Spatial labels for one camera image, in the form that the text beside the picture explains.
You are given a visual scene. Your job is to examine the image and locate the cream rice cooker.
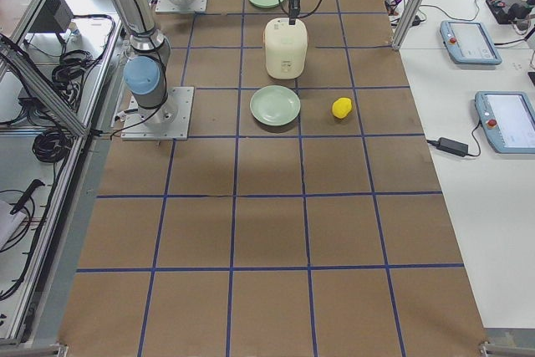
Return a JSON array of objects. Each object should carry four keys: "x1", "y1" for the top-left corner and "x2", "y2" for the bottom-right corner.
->
[{"x1": 263, "y1": 18, "x2": 308, "y2": 79}]

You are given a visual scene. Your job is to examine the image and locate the yellow lemon toy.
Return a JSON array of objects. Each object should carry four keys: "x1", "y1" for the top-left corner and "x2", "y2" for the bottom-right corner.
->
[{"x1": 331, "y1": 97, "x2": 353, "y2": 120}]

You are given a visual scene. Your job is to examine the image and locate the far teach pendant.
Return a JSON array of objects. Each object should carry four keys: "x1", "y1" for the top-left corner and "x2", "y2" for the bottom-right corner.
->
[{"x1": 440, "y1": 20, "x2": 502, "y2": 66}]

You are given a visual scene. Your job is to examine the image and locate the teach pendant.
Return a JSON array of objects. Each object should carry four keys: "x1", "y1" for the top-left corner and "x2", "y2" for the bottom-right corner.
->
[
  {"x1": 440, "y1": 20, "x2": 502, "y2": 66},
  {"x1": 474, "y1": 91, "x2": 534, "y2": 155}
]

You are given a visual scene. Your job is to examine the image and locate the black power adapter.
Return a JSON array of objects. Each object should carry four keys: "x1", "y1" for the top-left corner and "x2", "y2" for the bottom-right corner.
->
[{"x1": 436, "y1": 137, "x2": 469, "y2": 157}]

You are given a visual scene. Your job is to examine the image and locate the near teach pendant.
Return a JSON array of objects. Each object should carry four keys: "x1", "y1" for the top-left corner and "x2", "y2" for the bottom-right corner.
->
[{"x1": 474, "y1": 91, "x2": 534, "y2": 155}]

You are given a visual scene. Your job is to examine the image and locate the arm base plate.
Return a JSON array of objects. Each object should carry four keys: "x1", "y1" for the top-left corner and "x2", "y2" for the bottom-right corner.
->
[
  {"x1": 155, "y1": 0, "x2": 208, "y2": 14},
  {"x1": 120, "y1": 86, "x2": 194, "y2": 140}
]

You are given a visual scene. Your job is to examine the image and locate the coiled black cables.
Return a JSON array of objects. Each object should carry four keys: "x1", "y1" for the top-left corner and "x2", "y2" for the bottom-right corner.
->
[{"x1": 33, "y1": 126, "x2": 70, "y2": 166}]

